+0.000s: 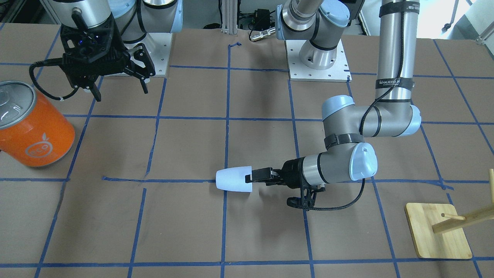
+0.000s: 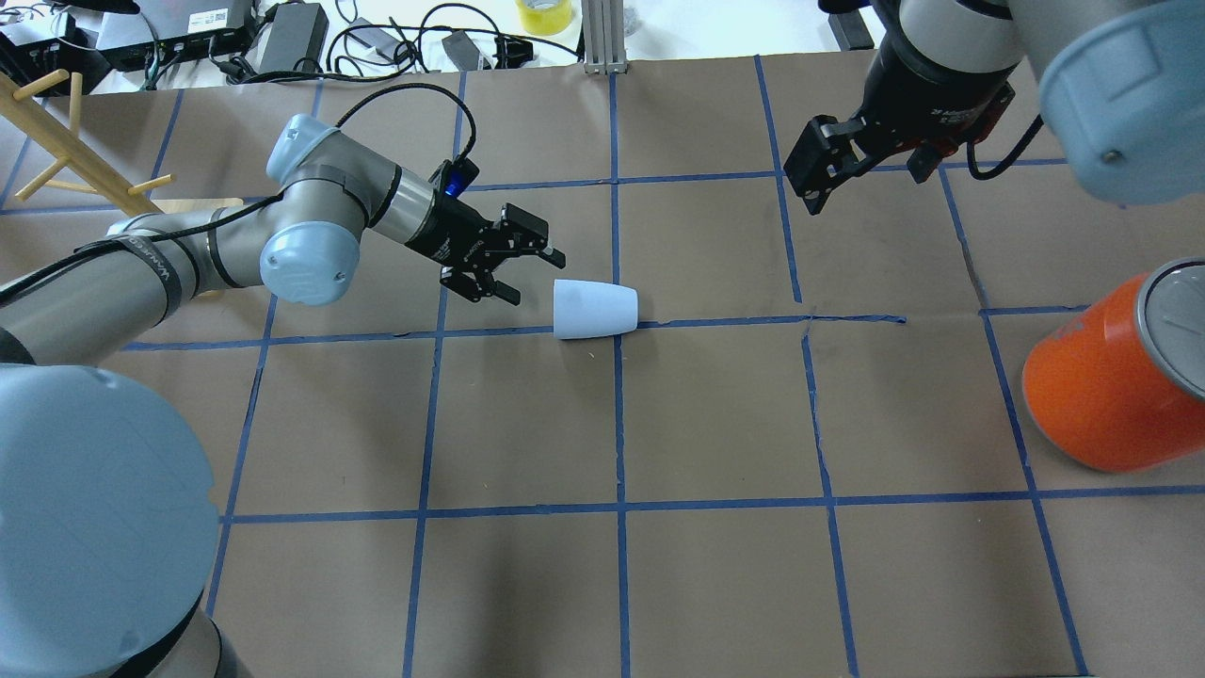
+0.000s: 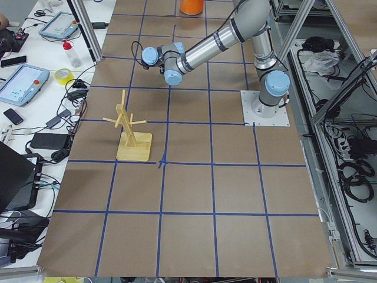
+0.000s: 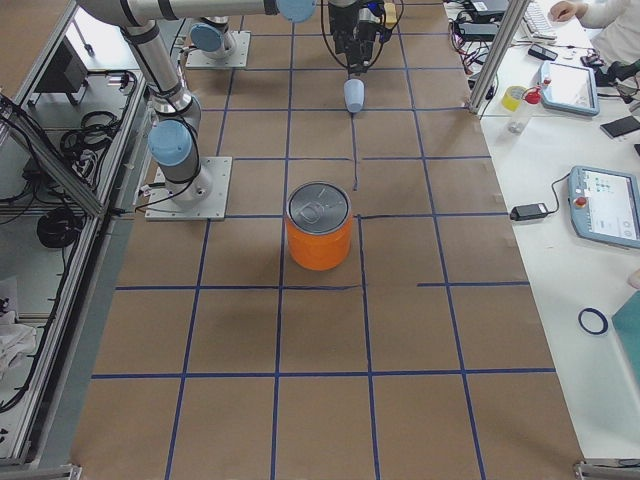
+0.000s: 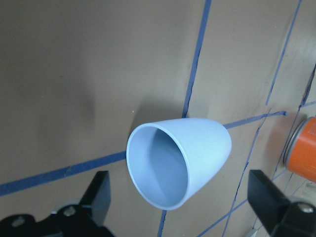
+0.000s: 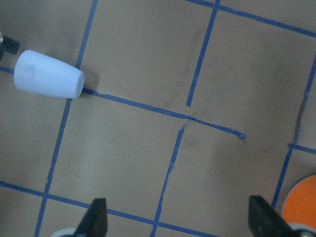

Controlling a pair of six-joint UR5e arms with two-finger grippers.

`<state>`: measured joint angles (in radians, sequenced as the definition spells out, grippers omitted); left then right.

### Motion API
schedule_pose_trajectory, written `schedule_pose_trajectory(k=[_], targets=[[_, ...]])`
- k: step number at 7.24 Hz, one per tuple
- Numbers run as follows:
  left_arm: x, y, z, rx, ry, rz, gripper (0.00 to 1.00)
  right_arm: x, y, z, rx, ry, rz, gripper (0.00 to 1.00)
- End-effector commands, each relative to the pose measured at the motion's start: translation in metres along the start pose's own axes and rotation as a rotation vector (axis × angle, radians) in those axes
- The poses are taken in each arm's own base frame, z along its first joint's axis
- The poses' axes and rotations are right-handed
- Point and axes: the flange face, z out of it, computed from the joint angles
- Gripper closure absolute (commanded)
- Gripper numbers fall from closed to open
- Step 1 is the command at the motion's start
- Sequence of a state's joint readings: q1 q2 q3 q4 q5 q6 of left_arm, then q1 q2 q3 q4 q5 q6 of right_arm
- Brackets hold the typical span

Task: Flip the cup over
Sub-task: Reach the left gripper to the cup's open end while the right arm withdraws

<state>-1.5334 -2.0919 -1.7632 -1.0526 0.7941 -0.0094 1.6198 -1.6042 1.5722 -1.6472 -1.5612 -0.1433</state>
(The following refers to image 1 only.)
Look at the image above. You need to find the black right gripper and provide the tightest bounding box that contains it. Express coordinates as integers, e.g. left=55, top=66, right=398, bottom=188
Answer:
left=61, top=24, right=156, bottom=102

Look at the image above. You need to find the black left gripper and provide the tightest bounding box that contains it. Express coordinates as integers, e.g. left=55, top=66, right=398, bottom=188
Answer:
left=245, top=157, right=304, bottom=189

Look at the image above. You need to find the light blue plastic cup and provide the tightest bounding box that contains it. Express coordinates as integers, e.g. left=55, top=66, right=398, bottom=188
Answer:
left=215, top=166, right=252, bottom=192

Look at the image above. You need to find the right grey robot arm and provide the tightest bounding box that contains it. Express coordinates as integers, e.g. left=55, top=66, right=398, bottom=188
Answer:
left=48, top=0, right=183, bottom=102

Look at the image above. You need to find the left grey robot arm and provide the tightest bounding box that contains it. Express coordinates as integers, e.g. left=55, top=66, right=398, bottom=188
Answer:
left=246, top=0, right=421, bottom=188

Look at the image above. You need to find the orange tin can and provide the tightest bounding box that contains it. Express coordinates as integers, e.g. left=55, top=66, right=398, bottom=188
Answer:
left=0, top=80, right=75, bottom=167

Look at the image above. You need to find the wooden mug tree stand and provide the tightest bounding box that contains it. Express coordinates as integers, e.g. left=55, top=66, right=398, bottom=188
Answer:
left=404, top=168, right=494, bottom=259

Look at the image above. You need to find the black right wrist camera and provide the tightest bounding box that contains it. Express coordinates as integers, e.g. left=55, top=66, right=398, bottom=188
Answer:
left=61, top=7, right=115, bottom=64

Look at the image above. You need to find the aluminium frame post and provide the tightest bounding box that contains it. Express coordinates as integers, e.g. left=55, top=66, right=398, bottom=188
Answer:
left=220, top=0, right=239, bottom=36

